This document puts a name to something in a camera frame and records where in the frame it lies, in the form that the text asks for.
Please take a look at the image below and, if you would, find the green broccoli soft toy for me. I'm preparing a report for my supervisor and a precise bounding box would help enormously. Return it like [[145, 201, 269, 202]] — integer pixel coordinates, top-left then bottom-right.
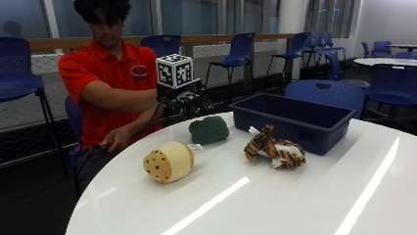
[[188, 115, 230, 146]]

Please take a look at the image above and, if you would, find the white marker cube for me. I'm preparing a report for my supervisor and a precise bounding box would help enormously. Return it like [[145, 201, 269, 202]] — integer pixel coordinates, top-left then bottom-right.
[[154, 53, 194, 90]]

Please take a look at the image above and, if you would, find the blue chair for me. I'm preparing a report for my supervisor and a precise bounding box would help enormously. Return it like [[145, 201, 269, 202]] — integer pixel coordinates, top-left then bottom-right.
[[364, 63, 417, 116], [266, 31, 313, 83], [361, 40, 393, 59], [304, 31, 349, 68], [284, 79, 368, 119], [140, 34, 182, 59], [64, 95, 85, 197], [0, 36, 63, 155], [393, 51, 417, 61], [205, 31, 257, 96]]

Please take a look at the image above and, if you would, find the yellow spotted round soft toy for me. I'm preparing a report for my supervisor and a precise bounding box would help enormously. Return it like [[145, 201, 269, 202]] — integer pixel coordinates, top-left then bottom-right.
[[142, 140, 205, 184]]

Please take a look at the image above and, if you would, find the the person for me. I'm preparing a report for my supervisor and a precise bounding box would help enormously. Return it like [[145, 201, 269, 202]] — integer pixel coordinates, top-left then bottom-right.
[[57, 0, 164, 197]]

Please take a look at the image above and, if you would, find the wooden handrail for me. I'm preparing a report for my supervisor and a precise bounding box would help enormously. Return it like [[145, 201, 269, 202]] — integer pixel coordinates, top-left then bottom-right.
[[25, 32, 297, 52]]

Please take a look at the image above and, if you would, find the striped tiger soft toy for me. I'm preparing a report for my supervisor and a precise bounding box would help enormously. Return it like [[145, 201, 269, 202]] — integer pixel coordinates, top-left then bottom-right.
[[242, 123, 308, 170]]

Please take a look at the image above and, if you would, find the dark blue plastic bin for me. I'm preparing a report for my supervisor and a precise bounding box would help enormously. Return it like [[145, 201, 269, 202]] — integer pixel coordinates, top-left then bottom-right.
[[228, 92, 357, 157]]

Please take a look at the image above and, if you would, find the white round background table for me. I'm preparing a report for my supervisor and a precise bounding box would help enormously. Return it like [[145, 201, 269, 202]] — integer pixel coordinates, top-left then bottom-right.
[[353, 57, 417, 69]]

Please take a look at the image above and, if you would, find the dark background table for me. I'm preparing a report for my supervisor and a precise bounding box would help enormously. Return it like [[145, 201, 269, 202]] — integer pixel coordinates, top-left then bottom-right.
[[385, 43, 417, 50]]

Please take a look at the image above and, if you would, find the black glove cable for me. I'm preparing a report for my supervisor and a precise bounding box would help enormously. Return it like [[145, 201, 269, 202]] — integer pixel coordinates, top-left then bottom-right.
[[148, 103, 162, 131]]

